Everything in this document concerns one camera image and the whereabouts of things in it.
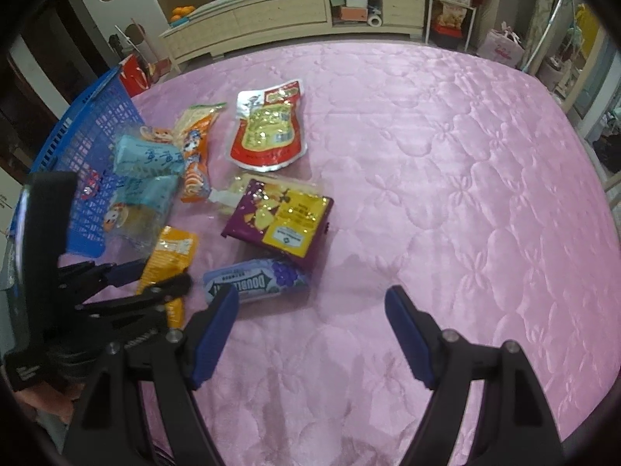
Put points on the red snack pouch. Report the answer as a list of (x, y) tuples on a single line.
[(267, 131)]

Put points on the white and blue box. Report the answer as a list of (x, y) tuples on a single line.
[(356, 0)]

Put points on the white paper roll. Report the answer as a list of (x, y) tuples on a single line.
[(375, 20)]

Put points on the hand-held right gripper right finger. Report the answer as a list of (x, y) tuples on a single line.
[(407, 337)]

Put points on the orange box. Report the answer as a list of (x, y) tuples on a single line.
[(352, 13)]

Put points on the beige TV cabinet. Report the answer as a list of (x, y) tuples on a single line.
[(271, 14)]

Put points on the orange cartoon snack packet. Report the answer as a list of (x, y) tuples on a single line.
[(194, 174)]

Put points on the light blue snack packet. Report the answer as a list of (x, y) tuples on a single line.
[(150, 193), (145, 158)]

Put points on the person's left forearm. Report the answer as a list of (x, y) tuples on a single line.
[(41, 400)]

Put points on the red paper bag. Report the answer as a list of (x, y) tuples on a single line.
[(136, 75)]

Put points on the small red snack packet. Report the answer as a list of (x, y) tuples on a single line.
[(90, 187)]

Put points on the pink bag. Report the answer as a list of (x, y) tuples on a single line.
[(499, 46)]

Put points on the purple chewing gum pack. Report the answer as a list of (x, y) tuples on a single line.
[(252, 281)]

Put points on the purple and yellow snack packet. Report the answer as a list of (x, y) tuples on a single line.
[(291, 223)]

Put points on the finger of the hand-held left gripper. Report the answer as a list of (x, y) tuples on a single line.
[(167, 287), (127, 272)]

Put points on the blue plastic basket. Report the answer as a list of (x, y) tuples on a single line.
[(97, 131)]

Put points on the orange yellow snack packet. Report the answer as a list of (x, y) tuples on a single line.
[(172, 252)]

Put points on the pile of oranges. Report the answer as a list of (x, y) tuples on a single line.
[(182, 12)]

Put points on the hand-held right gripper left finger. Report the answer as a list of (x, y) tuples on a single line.
[(213, 337)]

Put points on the clear pale snack packet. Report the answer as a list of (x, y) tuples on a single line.
[(228, 199)]

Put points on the clear yellowish snack packet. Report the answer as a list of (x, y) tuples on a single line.
[(199, 114)]

